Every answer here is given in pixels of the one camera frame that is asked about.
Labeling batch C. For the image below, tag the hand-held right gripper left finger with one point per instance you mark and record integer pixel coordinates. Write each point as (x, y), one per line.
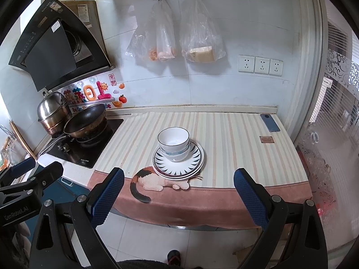
(108, 196)

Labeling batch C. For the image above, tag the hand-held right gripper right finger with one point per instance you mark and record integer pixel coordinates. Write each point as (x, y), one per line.
(249, 199)

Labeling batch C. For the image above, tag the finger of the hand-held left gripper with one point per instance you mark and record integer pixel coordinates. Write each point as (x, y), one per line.
(47, 173)
(21, 166)

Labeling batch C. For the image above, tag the blue leaf pattern plate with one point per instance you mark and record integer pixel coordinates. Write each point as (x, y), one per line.
(194, 159)

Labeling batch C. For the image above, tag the white floral plate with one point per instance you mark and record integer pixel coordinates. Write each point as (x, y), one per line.
(174, 177)

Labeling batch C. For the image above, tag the white bowl with dark rim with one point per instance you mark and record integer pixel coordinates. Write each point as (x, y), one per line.
(174, 138)

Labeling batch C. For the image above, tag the wooden stick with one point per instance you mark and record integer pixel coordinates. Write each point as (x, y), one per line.
(22, 140)

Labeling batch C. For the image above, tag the striped tablecloth with cat print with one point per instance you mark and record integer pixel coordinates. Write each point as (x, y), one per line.
(230, 151)

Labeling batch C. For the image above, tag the brown label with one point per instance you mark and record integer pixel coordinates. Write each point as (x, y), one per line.
(266, 139)

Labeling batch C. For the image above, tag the dark wok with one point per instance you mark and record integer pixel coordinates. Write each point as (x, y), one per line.
(84, 120)

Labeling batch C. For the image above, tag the stainless steel pot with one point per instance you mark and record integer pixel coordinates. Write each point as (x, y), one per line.
(53, 109)

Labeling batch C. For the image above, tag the black gas stove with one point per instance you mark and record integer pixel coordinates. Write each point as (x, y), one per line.
(112, 129)

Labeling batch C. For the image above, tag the blue phone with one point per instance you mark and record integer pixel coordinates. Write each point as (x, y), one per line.
(270, 122)

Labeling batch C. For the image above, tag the red black slipper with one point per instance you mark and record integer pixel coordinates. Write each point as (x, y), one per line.
(174, 257)

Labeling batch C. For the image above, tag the patterned glass door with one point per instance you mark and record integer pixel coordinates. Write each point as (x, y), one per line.
(331, 117)

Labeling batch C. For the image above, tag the black range hood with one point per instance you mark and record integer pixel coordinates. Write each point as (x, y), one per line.
(47, 44)

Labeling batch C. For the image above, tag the clear plastic bag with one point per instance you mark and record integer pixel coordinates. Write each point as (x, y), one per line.
(165, 33)
(143, 42)
(199, 33)

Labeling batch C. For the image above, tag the colourful wall stickers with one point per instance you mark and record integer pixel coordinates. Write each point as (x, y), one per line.
(89, 94)

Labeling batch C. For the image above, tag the white wall socket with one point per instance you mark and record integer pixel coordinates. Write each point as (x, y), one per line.
(276, 67)
(246, 64)
(262, 65)

